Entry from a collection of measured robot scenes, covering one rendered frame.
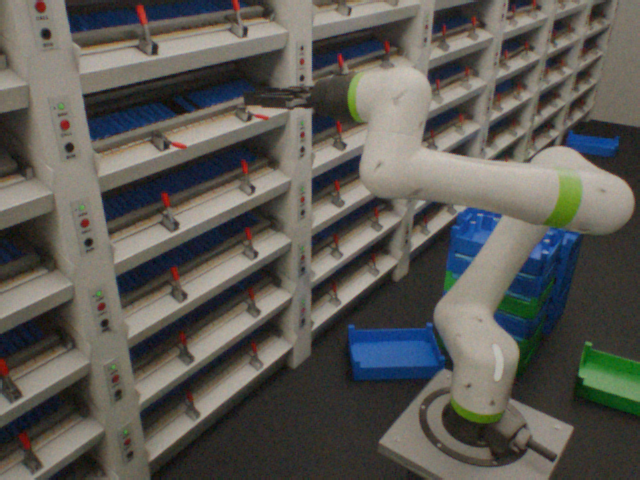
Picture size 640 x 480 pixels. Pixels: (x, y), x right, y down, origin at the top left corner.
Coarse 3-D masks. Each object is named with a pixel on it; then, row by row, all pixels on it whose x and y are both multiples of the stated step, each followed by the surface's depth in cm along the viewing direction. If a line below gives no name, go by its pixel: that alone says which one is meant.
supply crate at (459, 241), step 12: (456, 228) 192; (468, 228) 206; (480, 228) 208; (456, 240) 193; (468, 240) 190; (480, 240) 200; (552, 240) 195; (468, 252) 192; (540, 252) 193; (552, 252) 183; (528, 264) 182; (540, 264) 180
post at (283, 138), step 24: (288, 0) 148; (288, 48) 154; (288, 72) 157; (288, 120) 163; (288, 144) 166; (288, 192) 173; (288, 216) 177; (288, 264) 185; (288, 312) 194; (288, 360) 204
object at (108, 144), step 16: (208, 112) 143; (224, 112) 148; (144, 128) 131; (160, 128) 133; (176, 128) 137; (192, 128) 139; (96, 144) 122; (112, 144) 124; (128, 144) 128; (144, 144) 129
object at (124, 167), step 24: (192, 72) 152; (216, 72) 158; (264, 72) 161; (96, 96) 132; (120, 96) 137; (240, 120) 149; (264, 120) 154; (192, 144) 136; (216, 144) 143; (96, 168) 117; (120, 168) 122; (144, 168) 128
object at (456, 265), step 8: (448, 256) 197; (448, 264) 198; (456, 264) 197; (464, 264) 195; (552, 264) 197; (456, 272) 198; (464, 272) 196; (552, 272) 193; (520, 280) 186; (528, 280) 184; (536, 280) 183; (544, 280) 185; (512, 288) 188; (520, 288) 187; (528, 288) 185; (536, 288) 184; (536, 296) 185
